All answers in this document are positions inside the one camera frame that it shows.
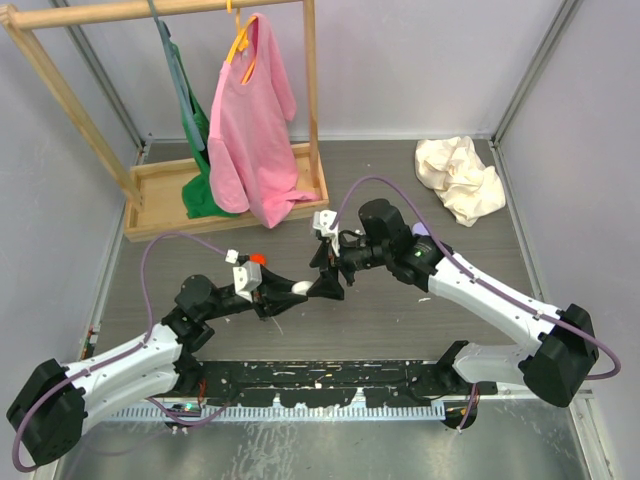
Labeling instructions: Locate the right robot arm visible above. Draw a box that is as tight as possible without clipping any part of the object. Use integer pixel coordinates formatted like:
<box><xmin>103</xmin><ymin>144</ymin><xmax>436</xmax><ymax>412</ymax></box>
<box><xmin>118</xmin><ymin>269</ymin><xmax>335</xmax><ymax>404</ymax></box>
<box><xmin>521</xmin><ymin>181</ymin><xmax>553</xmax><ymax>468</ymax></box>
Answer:
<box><xmin>307</xmin><ymin>199</ymin><xmax>599</xmax><ymax>407</ymax></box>

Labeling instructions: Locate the wooden clothes rack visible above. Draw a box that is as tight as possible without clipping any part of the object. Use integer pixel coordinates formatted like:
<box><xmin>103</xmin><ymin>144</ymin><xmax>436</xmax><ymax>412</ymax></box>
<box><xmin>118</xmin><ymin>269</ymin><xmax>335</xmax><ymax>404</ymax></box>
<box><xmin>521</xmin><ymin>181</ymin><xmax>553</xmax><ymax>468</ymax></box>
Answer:
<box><xmin>1</xmin><ymin>1</ymin><xmax>329</xmax><ymax>242</ymax></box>

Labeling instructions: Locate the yellow hanger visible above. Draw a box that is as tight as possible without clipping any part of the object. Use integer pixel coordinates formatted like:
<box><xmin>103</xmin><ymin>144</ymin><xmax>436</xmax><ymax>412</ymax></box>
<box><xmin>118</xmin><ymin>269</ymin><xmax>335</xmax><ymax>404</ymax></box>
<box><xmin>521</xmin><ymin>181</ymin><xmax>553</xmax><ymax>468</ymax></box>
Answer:
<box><xmin>225</xmin><ymin>0</ymin><xmax>258</xmax><ymax>66</ymax></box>

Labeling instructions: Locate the slotted cable duct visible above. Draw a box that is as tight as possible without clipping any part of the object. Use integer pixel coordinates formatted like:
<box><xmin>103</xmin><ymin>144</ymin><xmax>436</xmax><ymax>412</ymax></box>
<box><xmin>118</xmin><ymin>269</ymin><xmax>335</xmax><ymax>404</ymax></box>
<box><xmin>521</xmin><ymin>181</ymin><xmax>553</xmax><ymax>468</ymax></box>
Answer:
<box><xmin>106</xmin><ymin>395</ymin><xmax>446</xmax><ymax>423</ymax></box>

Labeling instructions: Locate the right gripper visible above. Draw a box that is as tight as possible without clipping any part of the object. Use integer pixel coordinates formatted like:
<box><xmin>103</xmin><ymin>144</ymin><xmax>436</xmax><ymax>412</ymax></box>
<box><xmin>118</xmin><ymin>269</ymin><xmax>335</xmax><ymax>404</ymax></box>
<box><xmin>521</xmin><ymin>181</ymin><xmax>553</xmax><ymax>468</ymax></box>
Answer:
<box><xmin>306</xmin><ymin>230</ymin><xmax>391</xmax><ymax>300</ymax></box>

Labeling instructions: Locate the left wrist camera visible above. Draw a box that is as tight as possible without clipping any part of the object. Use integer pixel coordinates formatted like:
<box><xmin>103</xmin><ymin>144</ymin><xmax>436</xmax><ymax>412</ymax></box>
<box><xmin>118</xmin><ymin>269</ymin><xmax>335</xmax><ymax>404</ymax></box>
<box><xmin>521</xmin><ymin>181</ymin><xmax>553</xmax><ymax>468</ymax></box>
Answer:
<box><xmin>232</xmin><ymin>261</ymin><xmax>262</xmax><ymax>303</ymax></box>

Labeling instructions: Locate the orange charging case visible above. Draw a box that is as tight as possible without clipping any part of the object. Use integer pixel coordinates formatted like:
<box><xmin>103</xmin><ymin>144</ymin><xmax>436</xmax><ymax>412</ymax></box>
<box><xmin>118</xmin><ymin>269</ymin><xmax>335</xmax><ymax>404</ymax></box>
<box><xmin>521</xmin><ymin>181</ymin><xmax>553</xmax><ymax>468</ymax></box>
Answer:
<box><xmin>250</xmin><ymin>253</ymin><xmax>267</xmax><ymax>266</ymax></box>

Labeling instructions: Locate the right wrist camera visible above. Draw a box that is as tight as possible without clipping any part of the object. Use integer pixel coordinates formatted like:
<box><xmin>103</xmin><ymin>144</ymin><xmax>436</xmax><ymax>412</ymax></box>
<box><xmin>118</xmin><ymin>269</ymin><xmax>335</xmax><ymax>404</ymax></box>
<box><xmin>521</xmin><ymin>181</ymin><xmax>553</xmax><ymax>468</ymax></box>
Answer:
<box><xmin>312</xmin><ymin>210</ymin><xmax>340</xmax><ymax>256</ymax></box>

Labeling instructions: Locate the pink shirt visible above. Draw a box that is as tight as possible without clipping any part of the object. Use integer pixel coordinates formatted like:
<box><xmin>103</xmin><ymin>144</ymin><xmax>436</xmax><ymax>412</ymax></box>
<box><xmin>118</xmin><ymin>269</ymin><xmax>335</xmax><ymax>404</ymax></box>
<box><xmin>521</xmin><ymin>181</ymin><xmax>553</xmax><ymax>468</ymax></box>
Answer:
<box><xmin>207</xmin><ymin>13</ymin><xmax>318</xmax><ymax>228</ymax></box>

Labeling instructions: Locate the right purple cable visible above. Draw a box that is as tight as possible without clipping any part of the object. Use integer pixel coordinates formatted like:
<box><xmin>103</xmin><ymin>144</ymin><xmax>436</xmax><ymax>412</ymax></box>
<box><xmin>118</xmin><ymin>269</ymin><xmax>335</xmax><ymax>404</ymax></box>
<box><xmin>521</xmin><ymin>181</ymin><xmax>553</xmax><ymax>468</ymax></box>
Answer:
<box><xmin>331</xmin><ymin>174</ymin><xmax>622</xmax><ymax>381</ymax></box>

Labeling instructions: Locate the green shirt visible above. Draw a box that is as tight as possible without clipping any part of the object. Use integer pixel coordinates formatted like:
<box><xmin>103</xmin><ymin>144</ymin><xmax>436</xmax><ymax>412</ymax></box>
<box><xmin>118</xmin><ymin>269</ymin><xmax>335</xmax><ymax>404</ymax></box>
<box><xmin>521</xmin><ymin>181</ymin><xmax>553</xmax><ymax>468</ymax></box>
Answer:
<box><xmin>169</xmin><ymin>41</ymin><xmax>238</xmax><ymax>219</ymax></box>

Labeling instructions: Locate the white charging case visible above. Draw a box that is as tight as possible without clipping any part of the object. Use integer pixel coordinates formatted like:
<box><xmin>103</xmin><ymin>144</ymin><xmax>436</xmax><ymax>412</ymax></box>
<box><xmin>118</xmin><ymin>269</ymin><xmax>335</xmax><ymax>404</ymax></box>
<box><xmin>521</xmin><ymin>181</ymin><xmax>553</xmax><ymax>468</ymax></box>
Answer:
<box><xmin>291</xmin><ymin>281</ymin><xmax>313</xmax><ymax>295</ymax></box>

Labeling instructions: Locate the purple charging case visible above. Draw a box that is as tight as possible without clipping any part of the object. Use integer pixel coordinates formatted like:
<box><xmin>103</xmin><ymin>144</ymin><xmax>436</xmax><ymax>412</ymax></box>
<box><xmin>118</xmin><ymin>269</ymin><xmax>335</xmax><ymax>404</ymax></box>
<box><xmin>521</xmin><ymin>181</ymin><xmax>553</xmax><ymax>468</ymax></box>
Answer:
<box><xmin>412</xmin><ymin>222</ymin><xmax>430</xmax><ymax>236</ymax></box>

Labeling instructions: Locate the grey-blue hanger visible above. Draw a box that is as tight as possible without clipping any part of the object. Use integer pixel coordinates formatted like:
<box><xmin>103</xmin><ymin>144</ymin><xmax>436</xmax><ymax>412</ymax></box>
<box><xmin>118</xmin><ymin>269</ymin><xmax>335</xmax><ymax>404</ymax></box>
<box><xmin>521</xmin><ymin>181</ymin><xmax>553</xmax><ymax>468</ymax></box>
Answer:
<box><xmin>147</xmin><ymin>0</ymin><xmax>206</xmax><ymax>152</ymax></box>

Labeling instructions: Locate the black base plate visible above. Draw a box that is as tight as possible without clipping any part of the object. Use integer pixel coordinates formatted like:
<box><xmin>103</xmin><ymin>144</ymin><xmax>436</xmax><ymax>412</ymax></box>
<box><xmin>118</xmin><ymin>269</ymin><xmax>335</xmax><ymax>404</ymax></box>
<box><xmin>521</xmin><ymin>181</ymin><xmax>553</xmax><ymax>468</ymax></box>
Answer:
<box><xmin>173</xmin><ymin>360</ymin><xmax>471</xmax><ymax>408</ymax></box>

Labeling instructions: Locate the cream crumpled cloth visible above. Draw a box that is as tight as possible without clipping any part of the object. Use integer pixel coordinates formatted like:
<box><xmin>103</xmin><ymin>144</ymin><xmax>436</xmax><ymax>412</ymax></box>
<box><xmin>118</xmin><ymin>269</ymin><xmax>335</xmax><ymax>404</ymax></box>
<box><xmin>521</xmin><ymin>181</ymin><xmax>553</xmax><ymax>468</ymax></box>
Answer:
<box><xmin>414</xmin><ymin>136</ymin><xmax>506</xmax><ymax>227</ymax></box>

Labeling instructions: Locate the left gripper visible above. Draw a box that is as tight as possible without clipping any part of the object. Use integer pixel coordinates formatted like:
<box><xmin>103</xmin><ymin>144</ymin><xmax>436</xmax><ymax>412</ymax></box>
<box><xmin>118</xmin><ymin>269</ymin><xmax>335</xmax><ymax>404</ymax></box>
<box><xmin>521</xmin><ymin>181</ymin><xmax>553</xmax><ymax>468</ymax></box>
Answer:
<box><xmin>201</xmin><ymin>264</ymin><xmax>306</xmax><ymax>321</ymax></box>

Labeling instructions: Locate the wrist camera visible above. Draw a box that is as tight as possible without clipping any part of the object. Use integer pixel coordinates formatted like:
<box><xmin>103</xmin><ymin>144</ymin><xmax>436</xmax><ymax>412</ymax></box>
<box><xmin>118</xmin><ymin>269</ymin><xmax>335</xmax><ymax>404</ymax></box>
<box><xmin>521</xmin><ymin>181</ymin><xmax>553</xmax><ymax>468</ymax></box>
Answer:
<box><xmin>232</xmin><ymin>261</ymin><xmax>262</xmax><ymax>303</ymax></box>
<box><xmin>312</xmin><ymin>210</ymin><xmax>340</xmax><ymax>256</ymax></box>

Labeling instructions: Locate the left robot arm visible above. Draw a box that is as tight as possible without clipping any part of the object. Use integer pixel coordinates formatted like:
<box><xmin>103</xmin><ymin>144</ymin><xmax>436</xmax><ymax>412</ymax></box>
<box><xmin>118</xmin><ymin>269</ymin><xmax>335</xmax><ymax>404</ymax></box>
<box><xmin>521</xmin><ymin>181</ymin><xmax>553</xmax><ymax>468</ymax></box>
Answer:
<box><xmin>6</xmin><ymin>262</ymin><xmax>311</xmax><ymax>472</ymax></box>

